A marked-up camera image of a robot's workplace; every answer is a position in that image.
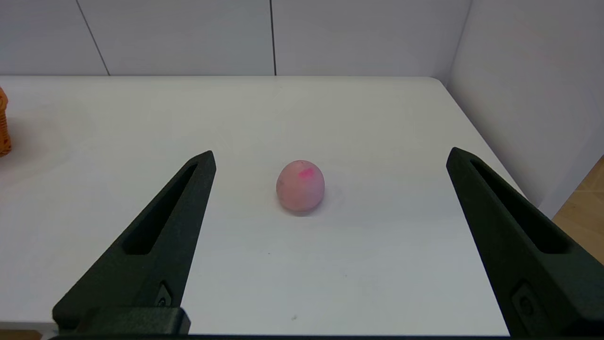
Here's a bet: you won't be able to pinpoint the pink peach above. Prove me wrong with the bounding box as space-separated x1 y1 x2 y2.
276 160 326 213

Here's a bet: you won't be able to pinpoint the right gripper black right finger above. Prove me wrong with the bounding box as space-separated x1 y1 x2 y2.
446 147 604 337

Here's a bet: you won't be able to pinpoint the orange wicker basket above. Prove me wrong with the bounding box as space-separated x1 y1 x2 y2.
0 87 12 157

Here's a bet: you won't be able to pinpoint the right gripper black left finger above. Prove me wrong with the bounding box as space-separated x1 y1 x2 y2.
52 151 217 335

